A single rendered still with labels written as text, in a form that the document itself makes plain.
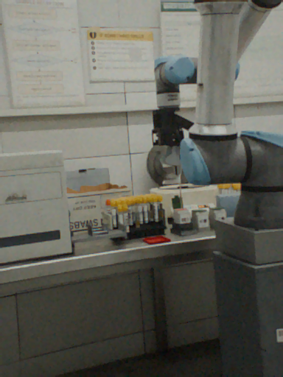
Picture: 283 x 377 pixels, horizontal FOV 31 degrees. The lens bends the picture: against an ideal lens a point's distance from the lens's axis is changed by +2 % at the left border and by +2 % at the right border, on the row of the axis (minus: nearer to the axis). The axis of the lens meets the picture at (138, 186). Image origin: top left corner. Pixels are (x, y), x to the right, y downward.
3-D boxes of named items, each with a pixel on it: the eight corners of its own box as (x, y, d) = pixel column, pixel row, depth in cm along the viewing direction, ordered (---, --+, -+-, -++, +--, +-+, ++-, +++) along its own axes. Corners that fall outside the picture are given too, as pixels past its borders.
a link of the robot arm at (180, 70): (207, 53, 143) (194, 60, 153) (169, 53, 140) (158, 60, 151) (207, 82, 143) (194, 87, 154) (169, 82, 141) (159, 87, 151)
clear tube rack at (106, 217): (111, 236, 165) (110, 215, 165) (103, 232, 175) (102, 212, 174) (167, 228, 172) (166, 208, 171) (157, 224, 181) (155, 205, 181)
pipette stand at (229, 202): (222, 225, 170) (221, 196, 170) (215, 222, 177) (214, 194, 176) (250, 222, 172) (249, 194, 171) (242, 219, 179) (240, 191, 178)
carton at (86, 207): (68, 236, 171) (64, 193, 170) (53, 225, 198) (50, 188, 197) (135, 227, 179) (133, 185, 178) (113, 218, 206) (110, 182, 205)
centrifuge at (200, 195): (165, 225, 178) (163, 191, 177) (148, 215, 207) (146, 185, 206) (229, 219, 182) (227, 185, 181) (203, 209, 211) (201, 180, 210)
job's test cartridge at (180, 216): (180, 230, 159) (178, 210, 158) (174, 228, 163) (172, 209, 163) (191, 228, 160) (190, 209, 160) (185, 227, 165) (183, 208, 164)
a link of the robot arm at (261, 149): (301, 185, 121) (301, 127, 119) (247, 188, 118) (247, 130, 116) (275, 180, 133) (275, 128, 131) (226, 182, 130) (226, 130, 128)
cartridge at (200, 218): (198, 231, 162) (197, 210, 162) (191, 229, 167) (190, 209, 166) (209, 230, 163) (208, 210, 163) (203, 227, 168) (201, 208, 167)
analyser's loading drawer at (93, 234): (59, 248, 142) (57, 230, 142) (54, 244, 148) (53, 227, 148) (127, 238, 149) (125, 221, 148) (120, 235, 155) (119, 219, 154)
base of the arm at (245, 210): (309, 227, 120) (309, 185, 119) (246, 230, 118) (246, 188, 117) (281, 216, 135) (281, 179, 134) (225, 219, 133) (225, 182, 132)
